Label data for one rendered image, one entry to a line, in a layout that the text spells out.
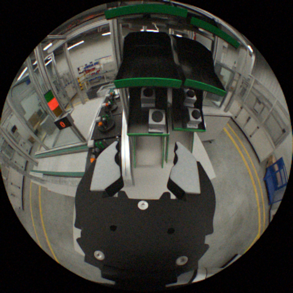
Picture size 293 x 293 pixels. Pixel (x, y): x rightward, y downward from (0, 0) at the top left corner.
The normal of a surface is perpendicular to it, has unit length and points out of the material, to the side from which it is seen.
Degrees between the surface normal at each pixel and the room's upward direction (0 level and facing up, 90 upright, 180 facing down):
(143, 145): 45
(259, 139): 90
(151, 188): 0
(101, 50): 90
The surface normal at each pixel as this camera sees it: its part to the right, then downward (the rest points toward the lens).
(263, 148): -0.96, 0.24
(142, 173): -0.03, -0.55
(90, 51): 0.28, 0.80
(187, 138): -0.04, 0.20
